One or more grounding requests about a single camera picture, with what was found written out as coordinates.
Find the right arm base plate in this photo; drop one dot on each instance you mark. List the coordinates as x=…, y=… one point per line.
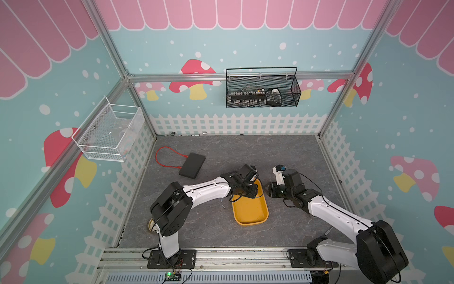
x=307, y=258

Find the yellow plastic storage box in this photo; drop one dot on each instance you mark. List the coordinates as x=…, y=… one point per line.
x=251, y=212

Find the green lit circuit board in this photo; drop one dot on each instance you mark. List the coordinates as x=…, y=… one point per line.
x=172, y=277

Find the black connector strip in basket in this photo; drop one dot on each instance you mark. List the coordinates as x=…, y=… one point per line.
x=247, y=99

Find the black wire mesh basket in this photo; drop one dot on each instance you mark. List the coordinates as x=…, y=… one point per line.
x=280, y=84

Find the white wire basket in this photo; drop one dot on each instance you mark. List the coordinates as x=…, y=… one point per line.
x=110, y=132

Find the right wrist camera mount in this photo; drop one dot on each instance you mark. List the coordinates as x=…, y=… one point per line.
x=289, y=178

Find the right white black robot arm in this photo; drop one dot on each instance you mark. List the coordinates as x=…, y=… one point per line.
x=374, y=248

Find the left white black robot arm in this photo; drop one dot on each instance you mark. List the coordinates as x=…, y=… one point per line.
x=171, y=209

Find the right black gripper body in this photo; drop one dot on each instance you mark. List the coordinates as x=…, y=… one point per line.
x=278, y=191

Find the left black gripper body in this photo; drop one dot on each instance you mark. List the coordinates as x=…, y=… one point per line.
x=247, y=189

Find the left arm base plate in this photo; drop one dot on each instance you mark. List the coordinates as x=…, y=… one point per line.
x=184, y=259

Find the black rectangular box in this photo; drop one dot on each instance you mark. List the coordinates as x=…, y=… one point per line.
x=192, y=166

